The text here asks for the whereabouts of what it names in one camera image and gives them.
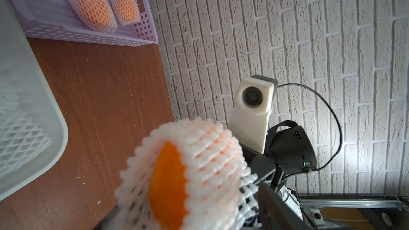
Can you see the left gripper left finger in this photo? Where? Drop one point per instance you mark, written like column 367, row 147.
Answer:
column 111, row 220

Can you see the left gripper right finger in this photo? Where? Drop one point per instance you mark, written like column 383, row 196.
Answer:
column 274, row 213

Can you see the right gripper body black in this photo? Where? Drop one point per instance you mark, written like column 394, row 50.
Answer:
column 266, row 169

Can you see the orange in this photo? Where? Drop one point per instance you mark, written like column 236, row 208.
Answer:
column 95, row 14
column 186, row 175
column 126, row 11

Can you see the white foam net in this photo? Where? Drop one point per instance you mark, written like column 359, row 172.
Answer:
column 22, row 138

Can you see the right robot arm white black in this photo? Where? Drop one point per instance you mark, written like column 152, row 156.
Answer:
column 288, row 152

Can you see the white plastic tub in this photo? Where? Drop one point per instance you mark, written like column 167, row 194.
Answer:
column 20, row 69

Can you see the aluminium mounting rail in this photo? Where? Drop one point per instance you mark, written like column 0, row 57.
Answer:
column 356, row 212

